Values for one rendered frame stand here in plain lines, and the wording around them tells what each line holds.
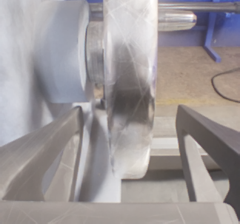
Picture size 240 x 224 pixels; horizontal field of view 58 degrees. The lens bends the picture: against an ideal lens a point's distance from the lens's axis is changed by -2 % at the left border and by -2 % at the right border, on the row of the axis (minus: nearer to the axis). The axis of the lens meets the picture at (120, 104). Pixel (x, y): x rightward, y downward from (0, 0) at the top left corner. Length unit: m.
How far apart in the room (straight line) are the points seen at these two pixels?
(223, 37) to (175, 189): 3.26
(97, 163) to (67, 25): 0.19
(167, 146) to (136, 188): 0.13
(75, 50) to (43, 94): 0.05
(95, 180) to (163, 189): 0.27
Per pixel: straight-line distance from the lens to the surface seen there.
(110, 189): 0.28
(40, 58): 0.17
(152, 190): 0.53
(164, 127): 0.51
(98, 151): 0.32
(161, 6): 2.80
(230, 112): 0.62
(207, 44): 3.47
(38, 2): 0.20
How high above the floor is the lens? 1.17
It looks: 35 degrees down
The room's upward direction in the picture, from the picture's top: 1 degrees counter-clockwise
